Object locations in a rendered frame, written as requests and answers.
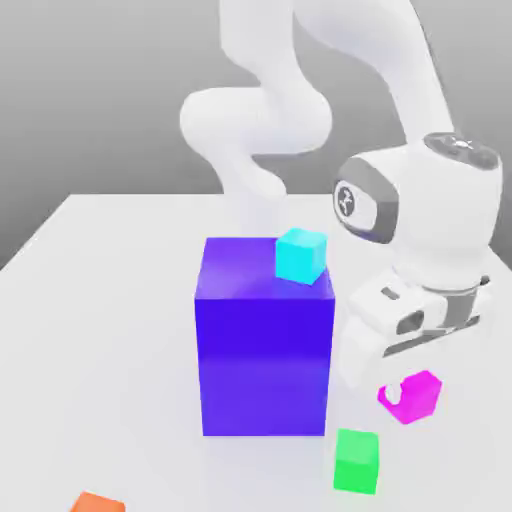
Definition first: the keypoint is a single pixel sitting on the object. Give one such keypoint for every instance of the small orange cube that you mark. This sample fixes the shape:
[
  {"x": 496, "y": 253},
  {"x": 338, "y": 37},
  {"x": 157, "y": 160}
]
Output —
[{"x": 96, "y": 504}]

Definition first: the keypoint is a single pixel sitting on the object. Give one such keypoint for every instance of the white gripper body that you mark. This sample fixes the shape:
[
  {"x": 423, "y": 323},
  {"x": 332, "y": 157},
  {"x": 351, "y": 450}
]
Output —
[{"x": 362, "y": 352}]

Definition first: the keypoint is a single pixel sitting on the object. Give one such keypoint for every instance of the small green cube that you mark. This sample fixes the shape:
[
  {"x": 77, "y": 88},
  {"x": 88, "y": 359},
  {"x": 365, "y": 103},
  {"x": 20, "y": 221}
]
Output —
[{"x": 356, "y": 464}]

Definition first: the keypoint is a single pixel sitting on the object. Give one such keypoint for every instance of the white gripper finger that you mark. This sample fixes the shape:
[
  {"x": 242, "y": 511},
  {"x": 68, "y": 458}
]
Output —
[{"x": 393, "y": 392}]

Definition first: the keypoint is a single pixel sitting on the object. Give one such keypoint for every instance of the small cyan cube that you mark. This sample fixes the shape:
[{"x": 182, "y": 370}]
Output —
[{"x": 300, "y": 256}]

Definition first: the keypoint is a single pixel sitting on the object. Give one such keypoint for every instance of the large purple box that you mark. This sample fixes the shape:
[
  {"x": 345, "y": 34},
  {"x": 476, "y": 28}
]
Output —
[{"x": 262, "y": 360}]

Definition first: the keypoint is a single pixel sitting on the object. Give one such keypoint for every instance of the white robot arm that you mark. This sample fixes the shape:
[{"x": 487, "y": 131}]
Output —
[{"x": 440, "y": 208}]

